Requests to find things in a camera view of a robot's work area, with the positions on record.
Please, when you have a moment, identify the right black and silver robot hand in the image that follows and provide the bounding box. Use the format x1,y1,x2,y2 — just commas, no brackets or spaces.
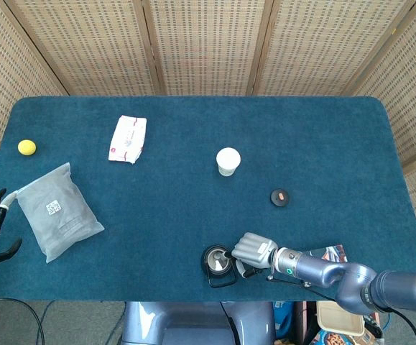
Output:
223,232,279,278

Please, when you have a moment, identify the black teapot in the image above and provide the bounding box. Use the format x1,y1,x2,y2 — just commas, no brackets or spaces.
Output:
200,244,243,288

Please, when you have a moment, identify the black round lid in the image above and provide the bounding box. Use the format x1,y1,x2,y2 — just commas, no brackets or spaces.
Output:
270,188,290,207

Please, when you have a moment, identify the dark red-patterned box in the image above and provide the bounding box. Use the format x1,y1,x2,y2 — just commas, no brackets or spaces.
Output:
302,244,348,263

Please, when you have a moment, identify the blue package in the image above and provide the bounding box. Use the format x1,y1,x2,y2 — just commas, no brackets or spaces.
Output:
272,300,295,339

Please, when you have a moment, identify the grey plastic pouch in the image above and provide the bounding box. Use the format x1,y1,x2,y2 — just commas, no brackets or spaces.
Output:
13,162,105,264

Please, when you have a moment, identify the blue table mat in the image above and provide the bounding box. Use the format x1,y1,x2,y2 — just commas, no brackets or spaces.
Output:
0,95,416,302

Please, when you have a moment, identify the white paper cup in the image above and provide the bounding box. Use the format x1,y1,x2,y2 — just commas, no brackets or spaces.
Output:
215,147,241,177

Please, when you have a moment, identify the blue-grey robot torso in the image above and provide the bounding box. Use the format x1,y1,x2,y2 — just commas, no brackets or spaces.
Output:
121,300,277,345

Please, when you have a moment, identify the yellow ball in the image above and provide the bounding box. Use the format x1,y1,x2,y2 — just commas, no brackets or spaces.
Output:
17,139,37,156

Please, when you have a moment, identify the beige tray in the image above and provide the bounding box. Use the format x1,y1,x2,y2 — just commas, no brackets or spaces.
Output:
316,300,366,337

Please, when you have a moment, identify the printed cookie box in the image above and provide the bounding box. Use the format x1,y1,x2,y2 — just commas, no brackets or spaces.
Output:
310,328,361,345

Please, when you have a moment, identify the white tissue pack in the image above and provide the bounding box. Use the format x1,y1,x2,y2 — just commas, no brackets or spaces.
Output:
108,114,148,165

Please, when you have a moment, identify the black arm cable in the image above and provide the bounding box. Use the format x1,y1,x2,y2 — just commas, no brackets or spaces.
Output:
266,274,416,345

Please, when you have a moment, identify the black floor cable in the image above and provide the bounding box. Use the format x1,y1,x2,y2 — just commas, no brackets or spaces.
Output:
0,296,47,345

